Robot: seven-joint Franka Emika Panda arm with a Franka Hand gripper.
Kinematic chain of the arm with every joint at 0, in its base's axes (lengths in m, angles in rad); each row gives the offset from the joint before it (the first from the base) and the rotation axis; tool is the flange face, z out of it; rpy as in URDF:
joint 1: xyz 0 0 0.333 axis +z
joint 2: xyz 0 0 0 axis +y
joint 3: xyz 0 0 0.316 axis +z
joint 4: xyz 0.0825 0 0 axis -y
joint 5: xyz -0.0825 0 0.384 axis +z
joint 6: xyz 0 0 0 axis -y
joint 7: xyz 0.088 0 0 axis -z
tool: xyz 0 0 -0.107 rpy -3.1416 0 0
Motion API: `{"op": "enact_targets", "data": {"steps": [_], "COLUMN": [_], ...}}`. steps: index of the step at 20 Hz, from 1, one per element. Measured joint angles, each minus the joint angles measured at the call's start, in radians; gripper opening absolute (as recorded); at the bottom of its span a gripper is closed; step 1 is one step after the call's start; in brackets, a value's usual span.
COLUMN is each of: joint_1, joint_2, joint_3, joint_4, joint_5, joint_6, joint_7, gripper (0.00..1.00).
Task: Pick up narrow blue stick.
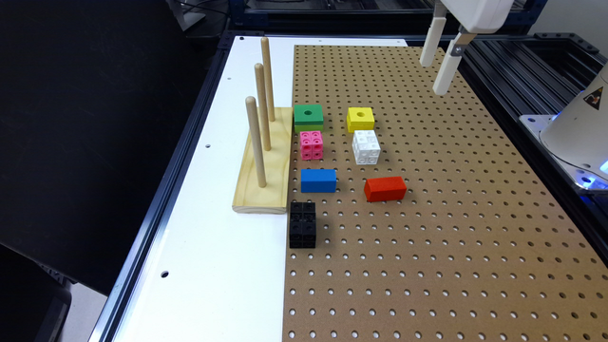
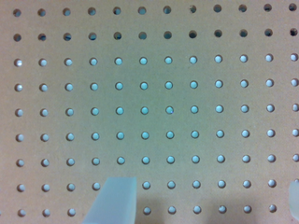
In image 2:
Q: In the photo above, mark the brown perforated pegboard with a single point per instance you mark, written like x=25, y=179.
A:
x=195, y=99

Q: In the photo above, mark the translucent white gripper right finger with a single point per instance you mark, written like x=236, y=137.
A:
x=294, y=198

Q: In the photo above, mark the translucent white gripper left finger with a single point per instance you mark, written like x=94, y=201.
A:
x=115, y=204

